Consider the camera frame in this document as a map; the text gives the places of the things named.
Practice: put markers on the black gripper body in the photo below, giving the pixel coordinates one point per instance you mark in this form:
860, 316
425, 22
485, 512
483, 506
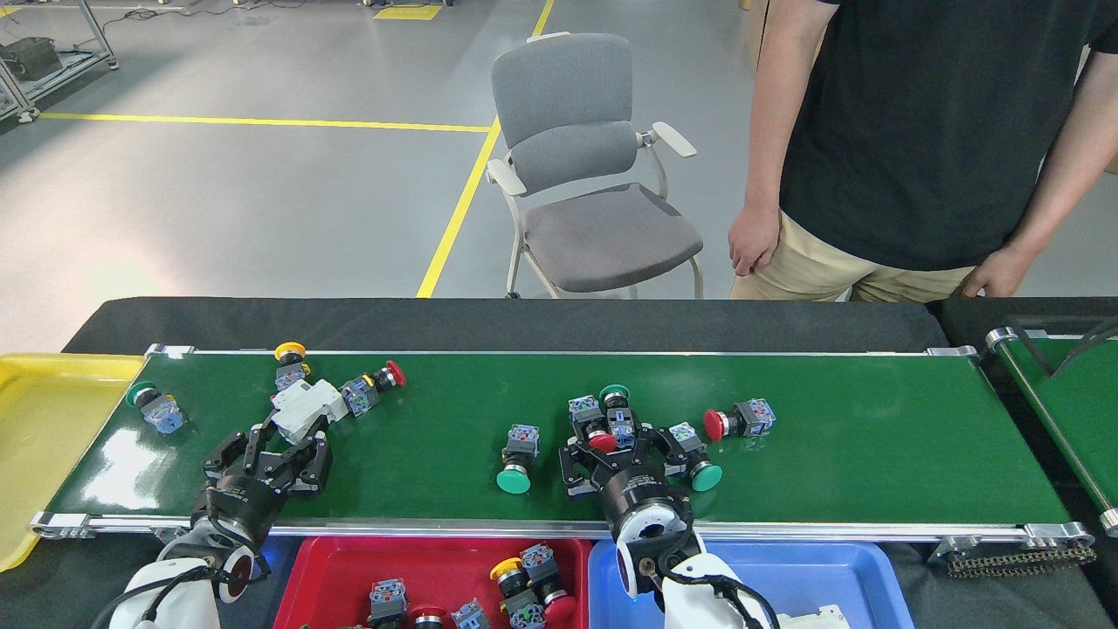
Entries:
642, 489
240, 507

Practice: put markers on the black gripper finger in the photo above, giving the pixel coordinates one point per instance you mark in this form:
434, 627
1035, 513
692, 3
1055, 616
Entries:
576, 467
236, 454
314, 463
664, 454

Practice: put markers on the white circuit breaker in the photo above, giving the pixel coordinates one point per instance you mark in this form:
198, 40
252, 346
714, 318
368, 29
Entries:
812, 620
306, 406

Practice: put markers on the red push button switch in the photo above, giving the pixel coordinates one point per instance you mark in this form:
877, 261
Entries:
388, 601
428, 616
358, 395
537, 559
583, 408
755, 417

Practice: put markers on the yellow push button switch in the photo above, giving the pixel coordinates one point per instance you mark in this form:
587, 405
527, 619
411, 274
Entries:
290, 351
505, 570

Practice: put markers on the person's left forearm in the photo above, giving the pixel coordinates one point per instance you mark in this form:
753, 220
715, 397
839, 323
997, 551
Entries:
1046, 183

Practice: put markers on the person's right forearm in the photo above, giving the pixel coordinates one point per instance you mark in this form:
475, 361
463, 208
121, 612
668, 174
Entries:
773, 140

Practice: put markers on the red plastic tray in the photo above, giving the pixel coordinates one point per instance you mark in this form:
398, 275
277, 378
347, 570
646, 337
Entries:
349, 568

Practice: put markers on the yellow plastic tray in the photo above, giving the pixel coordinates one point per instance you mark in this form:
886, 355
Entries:
44, 437

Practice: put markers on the blue plastic tray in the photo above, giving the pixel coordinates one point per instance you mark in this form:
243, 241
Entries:
830, 577

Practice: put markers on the long green conveyor belt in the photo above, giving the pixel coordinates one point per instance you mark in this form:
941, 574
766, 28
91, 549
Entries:
873, 437

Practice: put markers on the green feeder conveyor belt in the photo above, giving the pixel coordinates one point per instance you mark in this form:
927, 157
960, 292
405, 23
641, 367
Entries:
1083, 411

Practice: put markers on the person's right hand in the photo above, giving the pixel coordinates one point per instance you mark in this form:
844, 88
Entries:
754, 240

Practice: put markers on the person's left hand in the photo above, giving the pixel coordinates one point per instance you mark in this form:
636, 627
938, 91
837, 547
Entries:
1003, 273

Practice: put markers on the large black cloth table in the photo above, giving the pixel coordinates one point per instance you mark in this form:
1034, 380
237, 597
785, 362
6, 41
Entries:
262, 323

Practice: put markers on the grey office chair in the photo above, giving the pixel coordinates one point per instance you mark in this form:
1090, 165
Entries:
563, 87

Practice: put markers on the person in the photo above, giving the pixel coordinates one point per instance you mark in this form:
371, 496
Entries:
926, 131

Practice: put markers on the grey metal rack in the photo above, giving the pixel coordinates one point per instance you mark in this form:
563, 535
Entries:
83, 65

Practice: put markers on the dark grey box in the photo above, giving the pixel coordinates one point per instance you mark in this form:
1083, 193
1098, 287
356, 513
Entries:
35, 59

